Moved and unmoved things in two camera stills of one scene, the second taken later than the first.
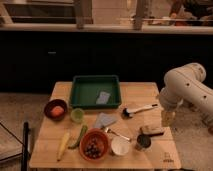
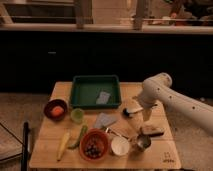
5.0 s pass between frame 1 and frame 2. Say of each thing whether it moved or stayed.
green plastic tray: stayed
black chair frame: stayed
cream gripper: moved
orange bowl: stayed
